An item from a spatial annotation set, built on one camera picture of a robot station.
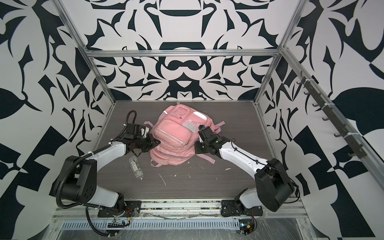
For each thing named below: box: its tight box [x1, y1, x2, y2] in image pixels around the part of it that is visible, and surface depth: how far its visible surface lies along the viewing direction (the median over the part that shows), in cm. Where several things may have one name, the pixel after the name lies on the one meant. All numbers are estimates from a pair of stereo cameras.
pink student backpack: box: [143, 102, 225, 167], surface depth 92 cm
